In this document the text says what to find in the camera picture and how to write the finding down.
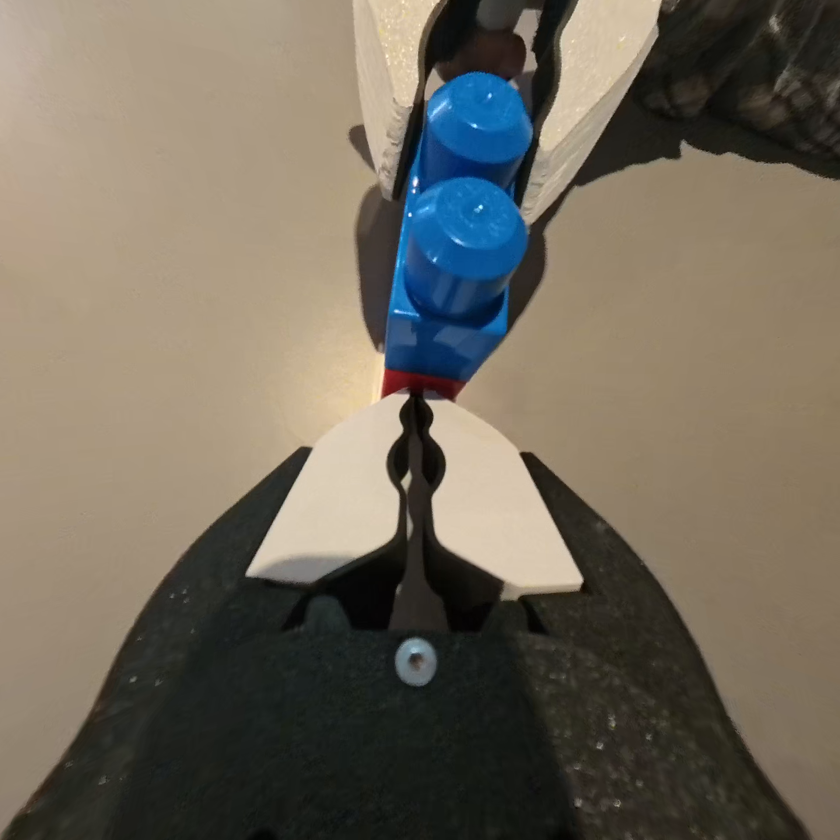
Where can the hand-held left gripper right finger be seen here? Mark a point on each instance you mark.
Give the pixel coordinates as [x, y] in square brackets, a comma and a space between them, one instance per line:
[499, 518]

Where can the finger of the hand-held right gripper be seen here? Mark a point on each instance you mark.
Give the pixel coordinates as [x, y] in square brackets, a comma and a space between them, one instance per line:
[597, 79]
[387, 65]

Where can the red one-stud block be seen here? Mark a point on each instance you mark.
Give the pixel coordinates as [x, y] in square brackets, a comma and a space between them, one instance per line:
[420, 386]

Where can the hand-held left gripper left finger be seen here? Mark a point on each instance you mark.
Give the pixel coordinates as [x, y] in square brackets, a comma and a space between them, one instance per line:
[328, 512]

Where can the person's right hand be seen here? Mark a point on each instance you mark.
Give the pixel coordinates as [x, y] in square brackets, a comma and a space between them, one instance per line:
[489, 56]

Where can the blue two-stud block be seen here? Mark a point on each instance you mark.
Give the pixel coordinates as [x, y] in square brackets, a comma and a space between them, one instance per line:
[453, 275]

